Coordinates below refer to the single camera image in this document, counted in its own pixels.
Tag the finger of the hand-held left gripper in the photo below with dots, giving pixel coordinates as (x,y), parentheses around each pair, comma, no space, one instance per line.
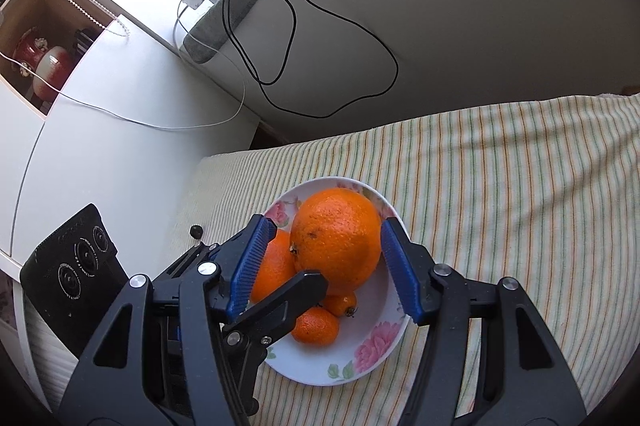
(295,301)
(196,231)

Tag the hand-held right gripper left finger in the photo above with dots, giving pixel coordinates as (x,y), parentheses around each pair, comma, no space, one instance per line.
(250,266)

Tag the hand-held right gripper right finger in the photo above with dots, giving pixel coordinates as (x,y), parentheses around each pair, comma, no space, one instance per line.
(400,276)

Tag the round large orange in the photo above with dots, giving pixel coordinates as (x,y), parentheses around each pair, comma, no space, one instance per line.
(275,263)

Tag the small mandarin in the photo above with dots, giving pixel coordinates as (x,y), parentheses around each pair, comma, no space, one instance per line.
(315,328)

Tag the tiny mandarin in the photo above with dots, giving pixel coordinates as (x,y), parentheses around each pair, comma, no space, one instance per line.
(340,303)

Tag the floral white plate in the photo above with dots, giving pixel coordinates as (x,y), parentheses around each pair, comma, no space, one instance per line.
(370,346)

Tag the oval large orange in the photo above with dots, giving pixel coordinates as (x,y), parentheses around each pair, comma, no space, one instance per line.
(335,236)

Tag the white cabinet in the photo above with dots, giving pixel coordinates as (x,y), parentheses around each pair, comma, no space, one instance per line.
(125,181)

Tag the striped table cloth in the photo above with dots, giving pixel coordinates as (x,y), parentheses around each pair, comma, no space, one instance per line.
(500,206)

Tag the red and white vase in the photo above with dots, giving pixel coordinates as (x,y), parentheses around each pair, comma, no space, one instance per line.
(52,71)

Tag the black shelf item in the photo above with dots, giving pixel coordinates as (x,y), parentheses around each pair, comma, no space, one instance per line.
(84,41)

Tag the wooden shelf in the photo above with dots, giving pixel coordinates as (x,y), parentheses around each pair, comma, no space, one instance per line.
(60,16)

